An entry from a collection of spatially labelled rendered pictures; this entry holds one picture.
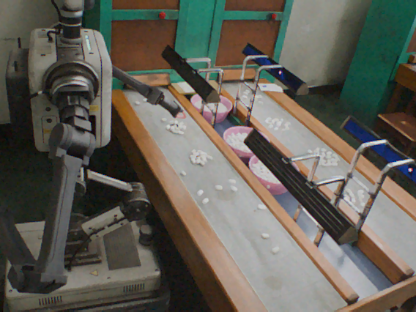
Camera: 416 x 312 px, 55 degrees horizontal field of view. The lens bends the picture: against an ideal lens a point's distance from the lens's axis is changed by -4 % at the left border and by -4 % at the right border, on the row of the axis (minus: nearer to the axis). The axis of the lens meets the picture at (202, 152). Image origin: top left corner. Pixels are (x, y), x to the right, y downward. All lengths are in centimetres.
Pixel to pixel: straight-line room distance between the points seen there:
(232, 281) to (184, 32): 168
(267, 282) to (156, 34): 167
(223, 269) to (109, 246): 64
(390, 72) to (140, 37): 276
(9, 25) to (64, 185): 235
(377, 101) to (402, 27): 80
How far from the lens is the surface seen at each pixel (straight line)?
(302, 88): 230
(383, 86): 459
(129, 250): 196
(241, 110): 260
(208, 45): 282
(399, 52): 446
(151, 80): 268
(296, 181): 151
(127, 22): 255
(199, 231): 168
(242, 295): 150
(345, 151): 248
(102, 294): 191
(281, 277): 164
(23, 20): 333
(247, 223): 180
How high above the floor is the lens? 194
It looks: 34 degrees down
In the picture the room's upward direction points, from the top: 10 degrees clockwise
